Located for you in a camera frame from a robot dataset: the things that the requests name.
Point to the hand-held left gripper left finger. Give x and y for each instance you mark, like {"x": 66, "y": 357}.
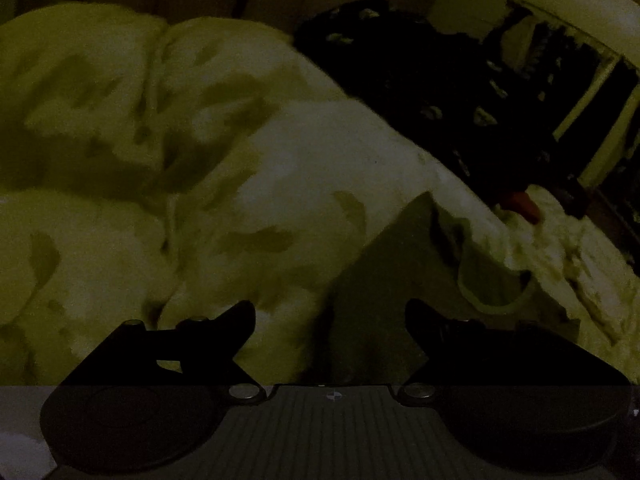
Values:
{"x": 240, "y": 317}

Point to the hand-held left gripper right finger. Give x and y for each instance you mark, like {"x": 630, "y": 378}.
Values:
{"x": 419, "y": 316}

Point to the green garment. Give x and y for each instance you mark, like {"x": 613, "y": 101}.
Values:
{"x": 390, "y": 280}

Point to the red object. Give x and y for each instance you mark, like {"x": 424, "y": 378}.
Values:
{"x": 520, "y": 204}

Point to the white leaf-print duvet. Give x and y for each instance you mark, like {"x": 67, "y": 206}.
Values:
{"x": 125, "y": 110}

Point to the dark patterned blanket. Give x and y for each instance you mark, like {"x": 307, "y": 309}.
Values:
{"x": 400, "y": 70}

